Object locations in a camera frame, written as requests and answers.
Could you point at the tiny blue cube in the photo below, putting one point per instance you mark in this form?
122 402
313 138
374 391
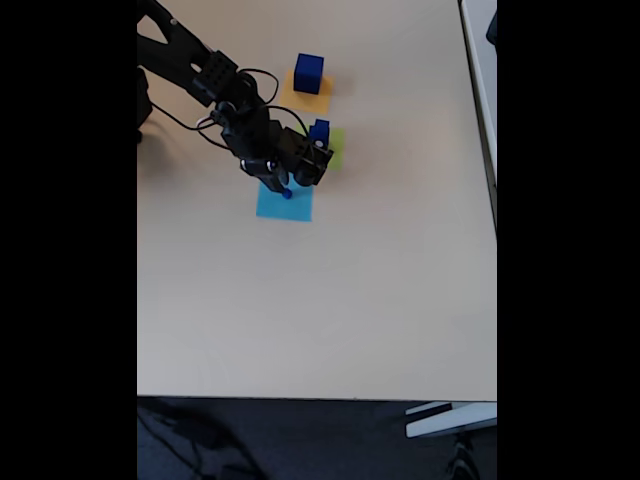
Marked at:
287 193

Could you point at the light blue paper square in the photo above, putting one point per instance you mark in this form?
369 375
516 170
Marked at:
285 207

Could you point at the orange paper square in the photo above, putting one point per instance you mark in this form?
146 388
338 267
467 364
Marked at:
305 102

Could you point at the green paper square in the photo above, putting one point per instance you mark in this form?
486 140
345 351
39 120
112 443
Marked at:
339 150

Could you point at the large blue cube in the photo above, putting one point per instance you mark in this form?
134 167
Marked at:
308 75

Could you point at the white neighbouring table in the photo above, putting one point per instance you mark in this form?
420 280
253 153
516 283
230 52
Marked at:
482 90

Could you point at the dark blue chair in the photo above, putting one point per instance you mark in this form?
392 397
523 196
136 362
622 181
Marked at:
493 30

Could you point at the white table leg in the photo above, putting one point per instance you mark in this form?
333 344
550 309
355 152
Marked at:
450 420

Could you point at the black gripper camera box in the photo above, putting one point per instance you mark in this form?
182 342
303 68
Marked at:
307 160

